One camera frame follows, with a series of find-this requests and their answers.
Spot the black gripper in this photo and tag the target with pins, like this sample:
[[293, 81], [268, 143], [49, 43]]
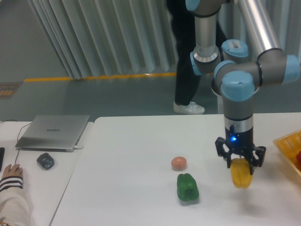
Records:
[[241, 143]]

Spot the yellow bell pepper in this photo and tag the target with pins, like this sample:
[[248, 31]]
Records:
[[240, 173]]

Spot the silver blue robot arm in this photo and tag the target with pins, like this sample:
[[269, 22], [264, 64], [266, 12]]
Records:
[[235, 78]]

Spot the striped beige sleeve forearm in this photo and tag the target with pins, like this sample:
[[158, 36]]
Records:
[[14, 205]]

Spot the yellow plastic basket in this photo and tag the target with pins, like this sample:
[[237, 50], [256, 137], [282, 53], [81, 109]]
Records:
[[289, 145]]

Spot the red item in basket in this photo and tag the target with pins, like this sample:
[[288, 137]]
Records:
[[298, 157]]

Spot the green bell pepper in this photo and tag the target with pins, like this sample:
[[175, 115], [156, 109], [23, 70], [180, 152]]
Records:
[[187, 189]]

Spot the person's hand on mouse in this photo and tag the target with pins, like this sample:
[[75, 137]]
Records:
[[13, 171]]

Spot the brown egg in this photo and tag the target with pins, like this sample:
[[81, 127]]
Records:
[[179, 163]]

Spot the person in black trousers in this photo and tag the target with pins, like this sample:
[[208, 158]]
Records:
[[187, 82]]

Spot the white corrugated partition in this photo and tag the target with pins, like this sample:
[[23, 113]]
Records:
[[112, 37]]

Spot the silver laptop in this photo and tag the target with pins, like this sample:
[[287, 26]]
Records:
[[53, 133]]

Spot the small dark grey tray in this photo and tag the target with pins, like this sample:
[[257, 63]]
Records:
[[45, 161]]

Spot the black keyboard edge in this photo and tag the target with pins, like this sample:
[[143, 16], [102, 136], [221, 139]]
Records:
[[2, 152]]

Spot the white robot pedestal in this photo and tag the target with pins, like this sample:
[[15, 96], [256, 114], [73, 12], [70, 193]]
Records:
[[217, 99]]

